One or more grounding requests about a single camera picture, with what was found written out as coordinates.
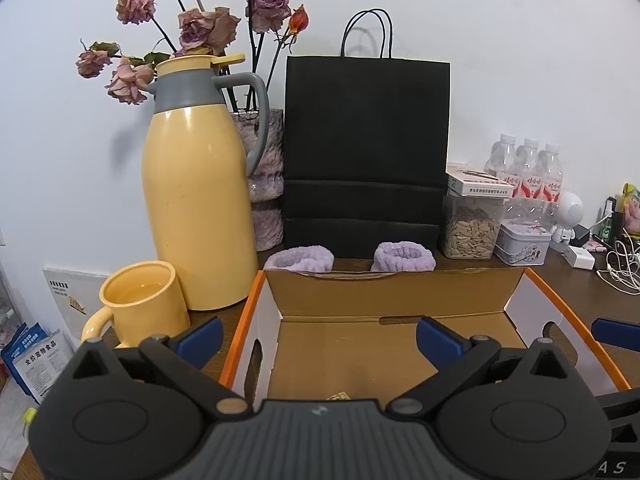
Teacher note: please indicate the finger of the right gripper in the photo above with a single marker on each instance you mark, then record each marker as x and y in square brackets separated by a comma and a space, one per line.
[617, 333]

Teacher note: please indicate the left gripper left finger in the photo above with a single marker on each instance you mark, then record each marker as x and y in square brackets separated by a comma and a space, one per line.
[135, 413]

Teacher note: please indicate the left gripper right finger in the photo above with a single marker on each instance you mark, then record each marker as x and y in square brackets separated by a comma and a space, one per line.
[505, 413]

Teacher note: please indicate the red cardboard box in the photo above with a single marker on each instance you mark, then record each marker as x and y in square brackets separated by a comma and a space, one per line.
[355, 333]

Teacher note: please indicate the white charger adapter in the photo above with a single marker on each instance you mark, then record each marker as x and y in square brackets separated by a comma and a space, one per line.
[579, 258]

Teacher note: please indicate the yellow ceramic mug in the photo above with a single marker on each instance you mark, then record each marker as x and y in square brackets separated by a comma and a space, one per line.
[139, 301]

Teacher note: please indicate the blue white booklets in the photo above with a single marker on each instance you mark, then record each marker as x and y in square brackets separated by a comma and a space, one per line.
[36, 358]

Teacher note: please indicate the white robot figurine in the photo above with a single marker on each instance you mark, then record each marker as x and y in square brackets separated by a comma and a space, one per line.
[567, 215]

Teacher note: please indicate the white tin box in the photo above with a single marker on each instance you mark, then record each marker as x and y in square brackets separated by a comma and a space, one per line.
[522, 244]

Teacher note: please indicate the right water bottle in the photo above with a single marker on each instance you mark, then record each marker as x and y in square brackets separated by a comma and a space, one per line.
[549, 177]

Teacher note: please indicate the water bottle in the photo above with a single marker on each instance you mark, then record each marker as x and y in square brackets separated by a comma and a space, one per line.
[526, 159]
[501, 156]
[549, 177]

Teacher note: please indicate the middle water bottle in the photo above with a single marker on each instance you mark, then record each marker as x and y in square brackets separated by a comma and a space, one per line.
[526, 159]

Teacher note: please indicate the clear seed container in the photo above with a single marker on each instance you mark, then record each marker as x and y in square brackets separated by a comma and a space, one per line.
[472, 225]

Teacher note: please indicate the purple wristband right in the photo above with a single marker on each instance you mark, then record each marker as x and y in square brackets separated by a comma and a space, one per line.
[394, 257]

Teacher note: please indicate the purple wristband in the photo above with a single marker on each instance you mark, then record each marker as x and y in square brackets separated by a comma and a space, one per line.
[313, 259]
[394, 257]

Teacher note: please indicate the yellow thermos jug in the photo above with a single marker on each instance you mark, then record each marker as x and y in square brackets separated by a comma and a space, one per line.
[195, 173]

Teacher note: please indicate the left water bottle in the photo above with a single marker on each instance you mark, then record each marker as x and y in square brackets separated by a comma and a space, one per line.
[501, 156]

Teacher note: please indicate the white carton on container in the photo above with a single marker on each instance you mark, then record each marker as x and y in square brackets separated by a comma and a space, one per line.
[469, 182]

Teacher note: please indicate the purple wristband left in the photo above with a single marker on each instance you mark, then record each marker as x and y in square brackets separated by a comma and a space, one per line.
[313, 259]

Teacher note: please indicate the pink patterned vase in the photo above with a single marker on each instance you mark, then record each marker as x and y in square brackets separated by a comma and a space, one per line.
[266, 186]

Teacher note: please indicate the black paper bag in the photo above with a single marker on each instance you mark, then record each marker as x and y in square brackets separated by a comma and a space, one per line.
[364, 149]

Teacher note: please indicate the dried rose bouquet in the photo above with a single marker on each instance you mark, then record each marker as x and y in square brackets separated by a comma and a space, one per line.
[201, 32]

